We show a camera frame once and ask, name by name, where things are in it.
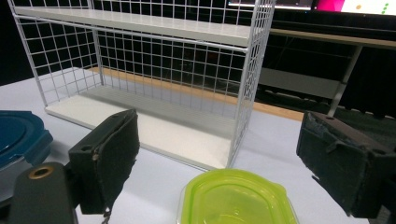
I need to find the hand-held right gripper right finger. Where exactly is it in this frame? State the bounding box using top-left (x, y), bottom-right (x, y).
top-left (296, 111), bottom-right (396, 218)

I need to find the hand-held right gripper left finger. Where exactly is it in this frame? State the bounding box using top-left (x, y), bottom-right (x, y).
top-left (68, 108), bottom-right (141, 216)

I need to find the blue lid glass container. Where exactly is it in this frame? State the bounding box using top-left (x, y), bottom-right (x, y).
top-left (0, 110), bottom-right (54, 200)

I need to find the yellow-green bowl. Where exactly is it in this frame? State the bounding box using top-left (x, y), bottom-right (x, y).
top-left (177, 168), bottom-right (300, 224)

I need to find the white wire shelf rack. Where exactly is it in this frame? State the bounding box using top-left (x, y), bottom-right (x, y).
top-left (7, 0), bottom-right (277, 172)

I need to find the computer monitor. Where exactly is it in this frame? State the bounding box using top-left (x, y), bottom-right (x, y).
top-left (314, 0), bottom-right (396, 17)

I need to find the white frame wooden desk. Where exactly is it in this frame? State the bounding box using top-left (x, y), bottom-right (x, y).
top-left (257, 27), bottom-right (396, 119)

